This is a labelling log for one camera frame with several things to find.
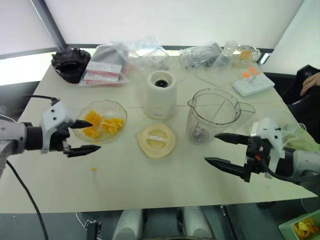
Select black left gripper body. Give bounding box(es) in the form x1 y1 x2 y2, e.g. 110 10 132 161
49 125 74 158

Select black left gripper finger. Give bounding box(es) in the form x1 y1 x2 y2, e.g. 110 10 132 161
71 119 94 130
67 144 102 158

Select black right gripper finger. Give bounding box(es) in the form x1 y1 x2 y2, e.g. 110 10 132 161
214 132 251 146
204 156 253 184

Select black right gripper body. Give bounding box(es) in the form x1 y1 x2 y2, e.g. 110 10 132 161
244 136 273 175

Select peeled orange piece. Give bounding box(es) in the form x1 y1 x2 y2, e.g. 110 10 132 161
84 109 102 126
99 116 125 136
81 126 101 139

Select cream blender lid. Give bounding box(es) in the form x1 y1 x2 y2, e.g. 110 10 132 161
135 122 179 159

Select person's bare hand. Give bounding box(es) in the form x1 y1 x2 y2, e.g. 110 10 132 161
299 74 320 97

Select clear glass bowl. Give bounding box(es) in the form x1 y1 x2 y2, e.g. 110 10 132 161
72 99 128 144

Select clear blender jar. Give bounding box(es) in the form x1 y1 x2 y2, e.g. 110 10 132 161
186 87 257 146

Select white power strip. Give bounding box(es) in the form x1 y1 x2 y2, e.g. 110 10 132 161
231 74 276 97

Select plastic bag with red-white packets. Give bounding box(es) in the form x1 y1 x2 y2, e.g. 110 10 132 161
79 44 131 87

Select black crumpled bag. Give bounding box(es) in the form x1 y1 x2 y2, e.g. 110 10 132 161
50 46 92 85

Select white rounded cover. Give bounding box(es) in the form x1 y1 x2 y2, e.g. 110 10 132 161
182 205 217 240
111 209 144 240

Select black clamp stand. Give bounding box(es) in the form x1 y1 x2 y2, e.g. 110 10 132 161
84 219 103 240

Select green tray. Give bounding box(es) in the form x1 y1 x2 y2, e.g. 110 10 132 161
278 209 320 240

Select white blender base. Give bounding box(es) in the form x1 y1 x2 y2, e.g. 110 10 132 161
143 70 179 120

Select clear narrow plastic bag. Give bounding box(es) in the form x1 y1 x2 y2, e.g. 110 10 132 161
211 39 241 71

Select orange peels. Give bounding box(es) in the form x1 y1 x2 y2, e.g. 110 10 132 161
291 217 320 240

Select clear crumpled plastic bag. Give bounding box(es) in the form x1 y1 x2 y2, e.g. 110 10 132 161
109 34 171 74

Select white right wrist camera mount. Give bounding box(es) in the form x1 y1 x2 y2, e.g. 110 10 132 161
249 117 286 180

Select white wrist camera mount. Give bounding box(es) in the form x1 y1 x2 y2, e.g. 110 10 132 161
39 99 76 155
249 117 286 180

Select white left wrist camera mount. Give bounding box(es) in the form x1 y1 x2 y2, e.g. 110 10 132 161
39 99 76 155

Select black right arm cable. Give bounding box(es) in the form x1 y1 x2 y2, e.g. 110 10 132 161
258 154 320 181

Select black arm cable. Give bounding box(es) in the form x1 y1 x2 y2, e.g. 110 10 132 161
258 154 320 181
6 94 60 240

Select black table frame bar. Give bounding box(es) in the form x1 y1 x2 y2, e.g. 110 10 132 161
219 204 243 240

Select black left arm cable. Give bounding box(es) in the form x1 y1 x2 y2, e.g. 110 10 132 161
6 94 60 240

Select clear bag with black cables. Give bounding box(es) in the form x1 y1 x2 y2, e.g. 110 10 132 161
178 41 224 70

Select dark window frame post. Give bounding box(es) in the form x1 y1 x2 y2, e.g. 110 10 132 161
31 0 69 51

